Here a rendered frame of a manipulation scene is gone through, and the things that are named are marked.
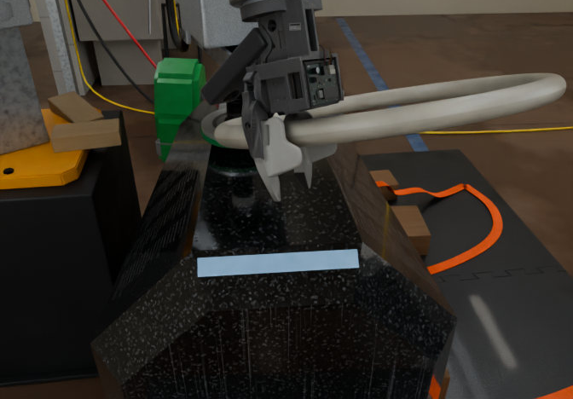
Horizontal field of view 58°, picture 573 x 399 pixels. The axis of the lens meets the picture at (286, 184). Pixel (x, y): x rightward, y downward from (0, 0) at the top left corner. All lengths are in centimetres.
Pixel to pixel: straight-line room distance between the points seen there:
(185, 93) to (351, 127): 247
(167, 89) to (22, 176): 152
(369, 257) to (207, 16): 64
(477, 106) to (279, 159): 21
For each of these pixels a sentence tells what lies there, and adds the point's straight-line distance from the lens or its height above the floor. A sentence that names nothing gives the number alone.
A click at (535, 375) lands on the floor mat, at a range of 211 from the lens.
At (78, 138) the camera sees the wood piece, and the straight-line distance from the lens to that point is 170.
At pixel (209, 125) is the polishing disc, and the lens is 143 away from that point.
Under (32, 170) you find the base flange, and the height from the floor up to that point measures 78.
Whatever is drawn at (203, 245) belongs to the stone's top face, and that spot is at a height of 87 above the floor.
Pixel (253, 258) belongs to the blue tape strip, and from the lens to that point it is 106.
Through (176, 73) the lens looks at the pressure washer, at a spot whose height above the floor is 54.
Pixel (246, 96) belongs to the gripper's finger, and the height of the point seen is 132.
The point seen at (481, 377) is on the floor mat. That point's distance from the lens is 203.
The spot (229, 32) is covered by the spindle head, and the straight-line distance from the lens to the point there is 125.
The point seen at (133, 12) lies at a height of 61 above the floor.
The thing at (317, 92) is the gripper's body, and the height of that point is 133.
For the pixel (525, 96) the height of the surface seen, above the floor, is 132.
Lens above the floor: 153
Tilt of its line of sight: 32 degrees down
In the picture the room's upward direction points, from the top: straight up
